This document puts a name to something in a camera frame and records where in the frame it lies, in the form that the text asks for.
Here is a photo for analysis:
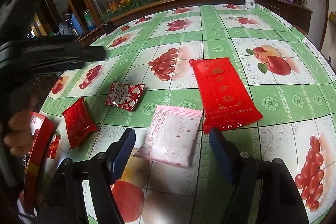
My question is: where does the pale pink snack packet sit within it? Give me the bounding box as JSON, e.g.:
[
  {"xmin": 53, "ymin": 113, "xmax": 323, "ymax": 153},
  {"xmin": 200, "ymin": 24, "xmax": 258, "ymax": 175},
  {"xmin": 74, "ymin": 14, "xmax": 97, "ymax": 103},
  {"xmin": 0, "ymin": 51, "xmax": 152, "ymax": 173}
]
[{"xmin": 134, "ymin": 105, "xmax": 203, "ymax": 169}]

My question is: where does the large flat red packet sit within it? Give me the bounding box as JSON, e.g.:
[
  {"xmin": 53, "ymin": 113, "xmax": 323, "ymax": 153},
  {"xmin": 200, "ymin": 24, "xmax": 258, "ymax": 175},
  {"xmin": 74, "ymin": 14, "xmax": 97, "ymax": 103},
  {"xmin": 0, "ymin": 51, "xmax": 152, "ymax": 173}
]
[{"xmin": 189, "ymin": 57, "xmax": 263, "ymax": 134}]

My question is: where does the green fruit pattern tablecloth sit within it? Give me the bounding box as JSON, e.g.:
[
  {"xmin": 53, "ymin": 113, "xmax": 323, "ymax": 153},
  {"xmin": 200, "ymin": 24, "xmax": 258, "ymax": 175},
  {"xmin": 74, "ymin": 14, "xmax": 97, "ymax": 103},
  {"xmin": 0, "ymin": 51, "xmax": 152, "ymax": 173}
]
[{"xmin": 38, "ymin": 5, "xmax": 335, "ymax": 223}]

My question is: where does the small flat red packet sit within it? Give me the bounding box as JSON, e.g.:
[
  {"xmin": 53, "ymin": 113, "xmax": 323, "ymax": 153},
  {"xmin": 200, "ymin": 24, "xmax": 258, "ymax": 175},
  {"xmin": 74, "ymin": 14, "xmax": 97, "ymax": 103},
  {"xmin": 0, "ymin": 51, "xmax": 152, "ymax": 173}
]
[{"xmin": 62, "ymin": 97, "xmax": 97, "ymax": 149}]

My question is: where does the red white patterned candy packet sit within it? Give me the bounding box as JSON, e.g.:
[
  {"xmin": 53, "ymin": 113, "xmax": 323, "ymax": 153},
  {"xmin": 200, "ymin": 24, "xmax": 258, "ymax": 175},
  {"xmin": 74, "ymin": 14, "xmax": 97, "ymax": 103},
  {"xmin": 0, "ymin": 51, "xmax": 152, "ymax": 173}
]
[{"xmin": 105, "ymin": 82, "xmax": 145, "ymax": 111}]

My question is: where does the person left hand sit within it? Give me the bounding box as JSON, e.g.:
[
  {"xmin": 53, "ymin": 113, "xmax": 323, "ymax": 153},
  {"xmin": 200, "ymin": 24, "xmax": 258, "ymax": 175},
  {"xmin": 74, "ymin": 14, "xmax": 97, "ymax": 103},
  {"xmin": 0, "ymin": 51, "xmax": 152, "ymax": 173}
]
[{"xmin": 3, "ymin": 109, "xmax": 33, "ymax": 157}]

